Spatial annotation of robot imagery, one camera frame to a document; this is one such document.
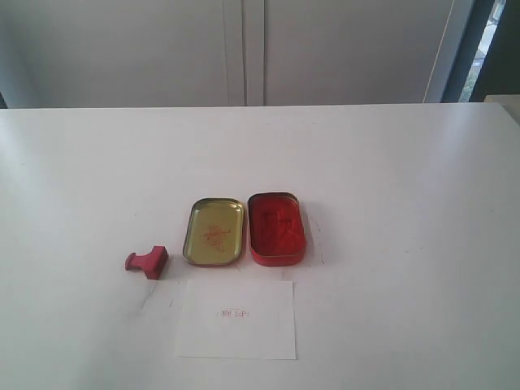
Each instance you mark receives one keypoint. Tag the red stamp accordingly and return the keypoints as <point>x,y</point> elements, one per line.
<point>151,264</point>

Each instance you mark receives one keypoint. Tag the red ink tin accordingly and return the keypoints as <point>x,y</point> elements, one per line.
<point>276,232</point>

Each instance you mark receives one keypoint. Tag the gold tin lid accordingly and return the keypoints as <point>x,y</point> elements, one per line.
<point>214,234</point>

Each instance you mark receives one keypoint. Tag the white paper sheet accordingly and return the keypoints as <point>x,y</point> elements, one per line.
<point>242,319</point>

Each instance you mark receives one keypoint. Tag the white cabinet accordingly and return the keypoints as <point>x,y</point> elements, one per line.
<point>228,53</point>

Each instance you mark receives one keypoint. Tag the dark window frame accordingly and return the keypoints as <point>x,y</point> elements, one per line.
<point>487,58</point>

